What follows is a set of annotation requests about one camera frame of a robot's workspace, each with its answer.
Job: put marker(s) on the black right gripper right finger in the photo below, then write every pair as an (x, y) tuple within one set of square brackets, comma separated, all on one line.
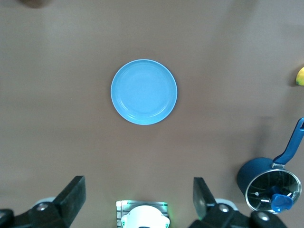
[(202, 199)]

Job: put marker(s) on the dark blue saucepan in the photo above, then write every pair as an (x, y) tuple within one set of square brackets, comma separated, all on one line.
[(251, 173)]

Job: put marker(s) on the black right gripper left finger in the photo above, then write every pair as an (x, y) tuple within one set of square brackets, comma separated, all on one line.
[(69, 197)]

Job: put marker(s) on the glass lid blue knob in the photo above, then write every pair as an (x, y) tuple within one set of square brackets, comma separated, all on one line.
[(263, 187)]

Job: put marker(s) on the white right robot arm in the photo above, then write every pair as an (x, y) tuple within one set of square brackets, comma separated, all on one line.
[(145, 217)]

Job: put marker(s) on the blue plate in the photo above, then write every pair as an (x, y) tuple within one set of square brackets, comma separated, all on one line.
[(144, 92)]

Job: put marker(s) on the yellow lemon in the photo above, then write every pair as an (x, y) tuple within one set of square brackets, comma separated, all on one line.
[(301, 77)]

